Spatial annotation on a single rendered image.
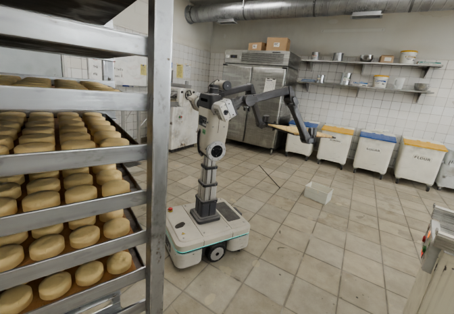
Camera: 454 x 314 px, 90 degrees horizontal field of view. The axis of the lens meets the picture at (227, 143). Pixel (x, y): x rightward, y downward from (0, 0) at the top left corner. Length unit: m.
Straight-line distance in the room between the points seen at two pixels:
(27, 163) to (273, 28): 5.60
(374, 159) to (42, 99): 4.62
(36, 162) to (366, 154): 4.60
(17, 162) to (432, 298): 1.37
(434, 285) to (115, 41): 1.32
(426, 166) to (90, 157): 4.70
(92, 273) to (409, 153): 4.59
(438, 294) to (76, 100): 1.34
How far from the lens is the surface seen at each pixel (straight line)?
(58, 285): 0.59
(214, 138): 1.65
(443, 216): 1.51
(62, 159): 0.42
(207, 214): 1.95
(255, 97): 1.56
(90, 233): 0.54
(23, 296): 0.60
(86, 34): 0.40
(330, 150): 4.73
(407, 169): 4.81
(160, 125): 0.40
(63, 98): 0.40
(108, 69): 0.83
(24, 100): 0.40
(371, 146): 4.68
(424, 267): 1.34
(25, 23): 0.40
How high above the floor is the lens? 1.37
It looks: 15 degrees down
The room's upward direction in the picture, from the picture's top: 6 degrees clockwise
